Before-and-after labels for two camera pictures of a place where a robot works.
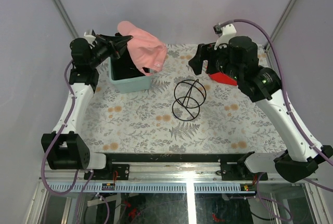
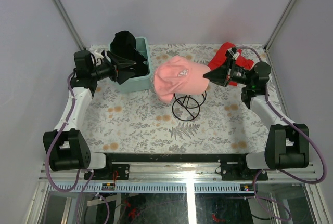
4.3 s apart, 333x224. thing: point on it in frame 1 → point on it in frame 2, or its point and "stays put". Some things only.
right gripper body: x=218 y=59 → x=238 y=75
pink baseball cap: x=149 y=53 → x=176 y=75
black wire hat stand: x=189 y=94 stays put
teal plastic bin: x=130 y=84 stays put
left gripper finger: x=119 y=40 → x=120 y=61
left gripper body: x=101 y=51 → x=106 y=69
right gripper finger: x=202 y=52 → x=229 y=57
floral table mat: x=184 y=112 stays put
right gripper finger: x=196 y=63 → x=219 y=76
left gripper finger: x=119 y=47 → x=122 y=75
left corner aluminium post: x=59 y=3 stays put
